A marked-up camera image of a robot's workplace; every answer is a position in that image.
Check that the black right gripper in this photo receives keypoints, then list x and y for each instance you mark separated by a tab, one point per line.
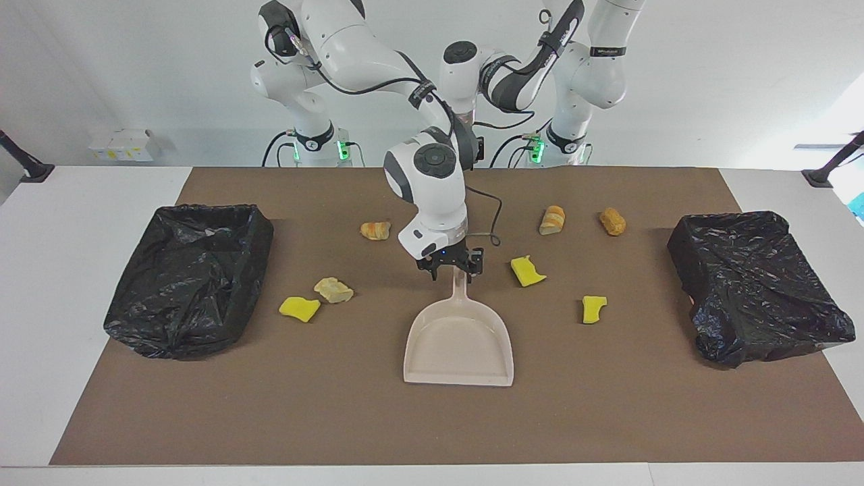
449	255

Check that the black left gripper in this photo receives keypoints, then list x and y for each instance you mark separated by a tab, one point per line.
478	148

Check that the yellow sponge piece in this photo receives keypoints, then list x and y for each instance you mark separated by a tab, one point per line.
300	309
526	271
592	309

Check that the beige plastic dustpan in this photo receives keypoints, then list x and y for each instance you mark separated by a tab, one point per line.
459	344

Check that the striped bread roll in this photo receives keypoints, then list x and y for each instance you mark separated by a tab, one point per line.
552	220

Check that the brown bread nugget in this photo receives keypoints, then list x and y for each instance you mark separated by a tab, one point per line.
612	221

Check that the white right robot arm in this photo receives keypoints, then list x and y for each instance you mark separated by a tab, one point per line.
432	196

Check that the bin with black bag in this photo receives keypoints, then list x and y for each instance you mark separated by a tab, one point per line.
189	283
756	283

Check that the green lit base module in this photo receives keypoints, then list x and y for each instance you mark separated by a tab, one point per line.
537	150
344	147

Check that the striped croissant piece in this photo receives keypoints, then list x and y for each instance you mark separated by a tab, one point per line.
375	231

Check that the pale crumpled bread piece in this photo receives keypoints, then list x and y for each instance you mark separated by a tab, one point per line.
333	290

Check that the brown table mat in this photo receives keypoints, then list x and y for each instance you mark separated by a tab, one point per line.
405	418

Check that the teal object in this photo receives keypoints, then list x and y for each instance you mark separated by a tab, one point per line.
858	206

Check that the black camera stand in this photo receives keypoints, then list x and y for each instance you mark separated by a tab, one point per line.
27	165
827	172

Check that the white wall box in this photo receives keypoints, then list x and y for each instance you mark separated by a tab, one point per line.
121	145

